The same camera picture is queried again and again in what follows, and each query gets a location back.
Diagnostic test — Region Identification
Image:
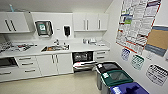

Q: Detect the grey bin black lid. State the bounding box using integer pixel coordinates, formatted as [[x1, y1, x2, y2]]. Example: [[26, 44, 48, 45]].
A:
[[95, 61, 121, 91]]

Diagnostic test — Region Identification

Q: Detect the black soap dispenser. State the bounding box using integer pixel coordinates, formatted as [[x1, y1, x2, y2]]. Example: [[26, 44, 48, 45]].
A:
[[62, 24, 72, 38]]

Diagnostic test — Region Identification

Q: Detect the black cabinet handle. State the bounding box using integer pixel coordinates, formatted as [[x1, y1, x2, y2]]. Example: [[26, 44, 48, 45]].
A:
[[86, 18, 90, 31], [83, 18, 87, 31], [97, 18, 102, 31]]

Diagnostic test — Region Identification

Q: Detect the black drying rack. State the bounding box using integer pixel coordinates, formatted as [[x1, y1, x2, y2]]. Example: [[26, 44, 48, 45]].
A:
[[0, 42, 38, 53]]

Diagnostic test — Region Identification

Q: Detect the stainless steel dishwasher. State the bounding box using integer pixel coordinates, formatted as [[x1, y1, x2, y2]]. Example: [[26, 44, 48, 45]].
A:
[[71, 50, 98, 73]]

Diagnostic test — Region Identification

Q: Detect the grey bin blue lid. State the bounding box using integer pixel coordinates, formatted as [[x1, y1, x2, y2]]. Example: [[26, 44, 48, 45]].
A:
[[109, 82, 151, 94]]

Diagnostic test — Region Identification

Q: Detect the white wall cabinet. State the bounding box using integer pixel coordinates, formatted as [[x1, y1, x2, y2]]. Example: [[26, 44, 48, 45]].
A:
[[0, 11, 35, 35], [72, 12, 111, 33]]

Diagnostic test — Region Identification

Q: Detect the large colourful poster board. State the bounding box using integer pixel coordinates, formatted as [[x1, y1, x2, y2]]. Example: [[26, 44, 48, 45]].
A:
[[115, 0, 168, 58]]

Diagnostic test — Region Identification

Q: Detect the white base cabinet unit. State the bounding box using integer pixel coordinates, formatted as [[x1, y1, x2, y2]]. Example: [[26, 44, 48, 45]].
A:
[[0, 42, 111, 83]]

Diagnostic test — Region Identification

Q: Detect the blue spray bottle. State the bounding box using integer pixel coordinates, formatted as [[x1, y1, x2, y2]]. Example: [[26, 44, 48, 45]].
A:
[[8, 3, 15, 13]]

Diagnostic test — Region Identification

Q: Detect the black built-in microwave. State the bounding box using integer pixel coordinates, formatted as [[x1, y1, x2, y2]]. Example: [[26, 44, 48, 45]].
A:
[[0, 56, 18, 70]]

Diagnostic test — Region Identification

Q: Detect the small wall notice sheet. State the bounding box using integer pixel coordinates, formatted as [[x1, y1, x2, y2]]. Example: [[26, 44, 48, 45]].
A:
[[130, 53, 146, 71], [119, 47, 132, 63], [145, 63, 168, 87]]

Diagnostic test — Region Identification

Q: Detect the grey bin green lid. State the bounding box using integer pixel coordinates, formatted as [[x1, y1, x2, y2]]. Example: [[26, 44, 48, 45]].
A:
[[100, 68, 135, 94]]

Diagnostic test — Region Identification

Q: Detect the steel paper towel dispenser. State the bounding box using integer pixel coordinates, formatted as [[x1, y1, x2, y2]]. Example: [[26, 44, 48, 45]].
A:
[[34, 20, 55, 38]]

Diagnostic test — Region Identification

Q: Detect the chrome faucet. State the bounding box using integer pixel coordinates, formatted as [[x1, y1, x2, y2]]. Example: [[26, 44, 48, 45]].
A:
[[52, 38, 61, 46]]

